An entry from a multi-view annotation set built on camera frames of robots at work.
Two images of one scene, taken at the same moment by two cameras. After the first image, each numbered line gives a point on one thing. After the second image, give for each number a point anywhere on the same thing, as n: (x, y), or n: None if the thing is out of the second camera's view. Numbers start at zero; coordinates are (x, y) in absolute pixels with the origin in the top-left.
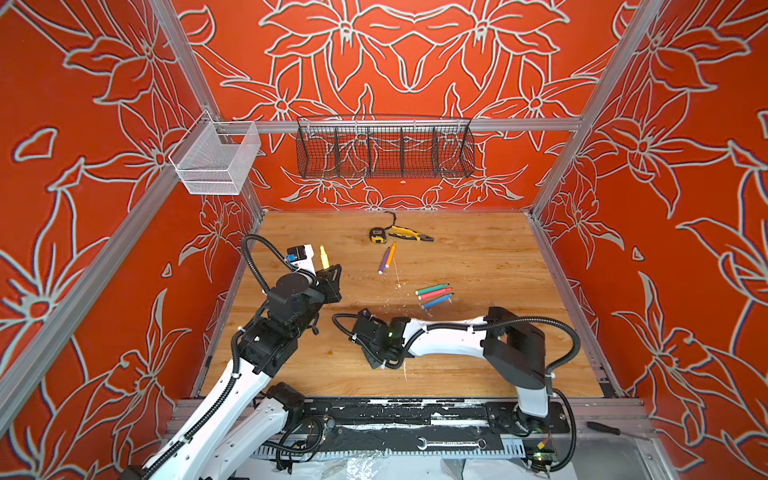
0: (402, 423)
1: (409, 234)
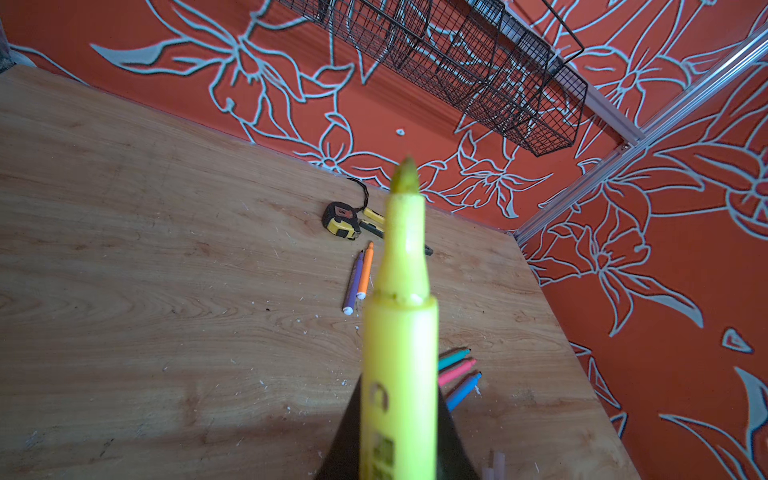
0: None
1: (380, 230)
